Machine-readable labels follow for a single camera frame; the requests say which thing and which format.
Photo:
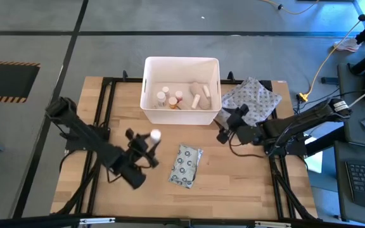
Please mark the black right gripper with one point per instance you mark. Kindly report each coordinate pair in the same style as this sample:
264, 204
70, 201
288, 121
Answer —
249, 134

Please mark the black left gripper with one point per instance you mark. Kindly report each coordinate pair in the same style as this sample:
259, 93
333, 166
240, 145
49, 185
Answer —
138, 149

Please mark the plain white bottle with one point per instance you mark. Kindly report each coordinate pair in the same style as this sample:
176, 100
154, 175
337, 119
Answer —
155, 135

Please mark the small white gauze roll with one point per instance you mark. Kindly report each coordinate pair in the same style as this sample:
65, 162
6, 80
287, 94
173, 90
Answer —
195, 101

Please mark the slim white tube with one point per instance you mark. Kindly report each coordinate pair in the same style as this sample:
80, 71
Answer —
206, 91

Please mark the grey patterned medical pouch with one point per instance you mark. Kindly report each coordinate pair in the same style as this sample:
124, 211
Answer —
185, 166

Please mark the large beige bandage roll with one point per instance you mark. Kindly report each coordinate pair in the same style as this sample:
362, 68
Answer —
196, 88

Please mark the white labelled pill bottle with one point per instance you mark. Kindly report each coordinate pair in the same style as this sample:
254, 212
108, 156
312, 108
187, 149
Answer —
161, 98

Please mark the orange pill bottle white cap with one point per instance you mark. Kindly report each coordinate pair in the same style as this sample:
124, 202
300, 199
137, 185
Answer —
173, 102

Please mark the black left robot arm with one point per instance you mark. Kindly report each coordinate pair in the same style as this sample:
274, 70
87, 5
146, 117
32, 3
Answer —
87, 137

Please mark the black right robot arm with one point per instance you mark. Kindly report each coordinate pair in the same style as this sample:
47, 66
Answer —
303, 122

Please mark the white plastic basket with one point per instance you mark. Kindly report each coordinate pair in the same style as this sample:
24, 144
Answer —
182, 117

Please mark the grey patterned folded cloth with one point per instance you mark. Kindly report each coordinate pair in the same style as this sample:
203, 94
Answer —
255, 98

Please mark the black power adapter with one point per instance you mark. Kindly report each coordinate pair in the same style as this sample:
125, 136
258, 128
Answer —
329, 80

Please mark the dark grey desk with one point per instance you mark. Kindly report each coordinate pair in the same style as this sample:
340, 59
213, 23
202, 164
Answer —
344, 190
356, 126

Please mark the white pink shoe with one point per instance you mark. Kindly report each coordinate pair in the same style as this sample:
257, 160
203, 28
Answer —
347, 46

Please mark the black hazard-striped floor mat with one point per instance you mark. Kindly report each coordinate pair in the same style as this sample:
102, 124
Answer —
5, 80

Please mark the black aluminium table frame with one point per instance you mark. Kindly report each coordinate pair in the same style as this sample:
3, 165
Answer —
73, 145

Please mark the black horizontal frame beam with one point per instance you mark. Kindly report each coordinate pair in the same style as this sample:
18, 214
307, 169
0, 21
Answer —
27, 221

